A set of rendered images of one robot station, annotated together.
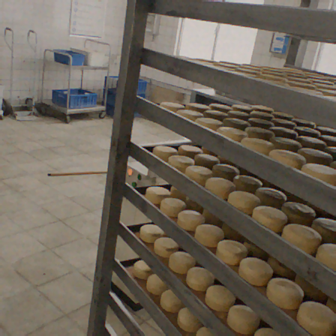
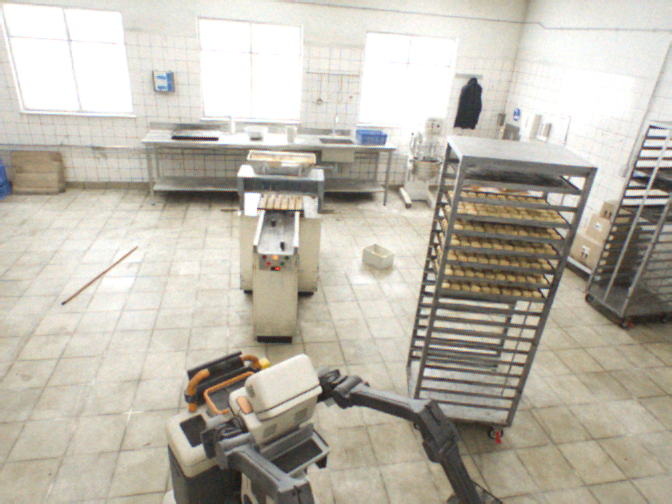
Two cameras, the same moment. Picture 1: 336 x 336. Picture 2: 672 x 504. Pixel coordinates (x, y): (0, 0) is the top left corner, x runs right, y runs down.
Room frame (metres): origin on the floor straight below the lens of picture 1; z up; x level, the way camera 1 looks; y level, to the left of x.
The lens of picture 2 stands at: (-0.12, 2.14, 2.30)
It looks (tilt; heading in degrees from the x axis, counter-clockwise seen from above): 26 degrees down; 309
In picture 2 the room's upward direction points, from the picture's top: 5 degrees clockwise
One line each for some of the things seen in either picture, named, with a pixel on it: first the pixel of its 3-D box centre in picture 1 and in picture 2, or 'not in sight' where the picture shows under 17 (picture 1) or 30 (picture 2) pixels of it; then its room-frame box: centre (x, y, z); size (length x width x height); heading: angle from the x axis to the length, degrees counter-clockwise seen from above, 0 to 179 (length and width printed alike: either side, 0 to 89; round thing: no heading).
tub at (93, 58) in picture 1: (87, 56); not in sight; (6.30, 1.44, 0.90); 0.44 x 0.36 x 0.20; 61
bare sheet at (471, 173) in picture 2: not in sight; (510, 176); (0.68, -0.27, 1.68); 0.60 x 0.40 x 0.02; 37
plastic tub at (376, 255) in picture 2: not in sight; (378, 256); (2.36, -1.66, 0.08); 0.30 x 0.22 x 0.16; 176
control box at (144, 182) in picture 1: (131, 178); (275, 261); (2.04, 0.17, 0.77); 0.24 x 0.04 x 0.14; 45
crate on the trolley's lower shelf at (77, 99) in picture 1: (74, 98); not in sight; (6.15, 1.53, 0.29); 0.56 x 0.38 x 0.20; 150
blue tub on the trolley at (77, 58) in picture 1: (68, 58); not in sight; (5.97, 1.61, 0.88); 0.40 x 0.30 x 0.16; 56
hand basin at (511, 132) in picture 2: not in sight; (502, 144); (2.45, -4.88, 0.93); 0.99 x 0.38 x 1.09; 142
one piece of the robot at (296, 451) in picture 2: not in sight; (288, 460); (0.66, 1.35, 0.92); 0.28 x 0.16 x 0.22; 79
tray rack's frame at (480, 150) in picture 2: not in sight; (479, 294); (0.69, -0.26, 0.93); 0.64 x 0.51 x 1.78; 37
